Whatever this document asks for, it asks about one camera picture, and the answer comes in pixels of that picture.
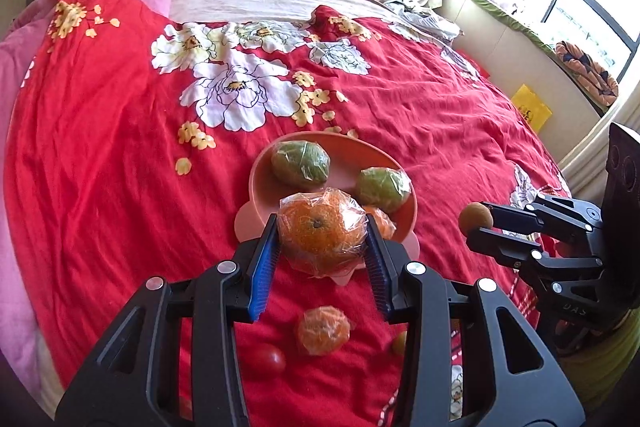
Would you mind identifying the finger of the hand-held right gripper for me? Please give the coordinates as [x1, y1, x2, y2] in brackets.
[482, 194, 603, 240]
[466, 227, 605, 288]

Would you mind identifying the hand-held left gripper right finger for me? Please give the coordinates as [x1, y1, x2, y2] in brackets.
[364, 214, 586, 427]

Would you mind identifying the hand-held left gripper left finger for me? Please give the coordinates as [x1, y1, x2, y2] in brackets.
[55, 213, 281, 427]

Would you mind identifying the plastic-wrapped orange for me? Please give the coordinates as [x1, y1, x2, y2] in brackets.
[277, 188, 371, 278]
[295, 306, 352, 355]
[362, 205, 397, 240]

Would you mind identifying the plastic-wrapped green citrus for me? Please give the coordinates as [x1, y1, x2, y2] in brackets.
[356, 167, 413, 214]
[271, 140, 331, 186]

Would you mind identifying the red tomato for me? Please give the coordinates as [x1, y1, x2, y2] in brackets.
[243, 343, 287, 376]

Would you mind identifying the yellow paper bag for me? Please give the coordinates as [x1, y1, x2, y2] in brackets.
[510, 84, 553, 132]

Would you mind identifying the orange and black cushion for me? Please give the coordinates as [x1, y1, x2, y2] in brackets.
[555, 41, 620, 108]

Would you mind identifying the red floral blanket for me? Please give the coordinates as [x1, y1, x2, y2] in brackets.
[4, 0, 576, 427]

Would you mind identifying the green-edged window seat mat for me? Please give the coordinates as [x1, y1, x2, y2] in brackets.
[452, 0, 608, 115]

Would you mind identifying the white patterned cloth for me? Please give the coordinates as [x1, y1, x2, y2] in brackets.
[385, 2, 461, 40]

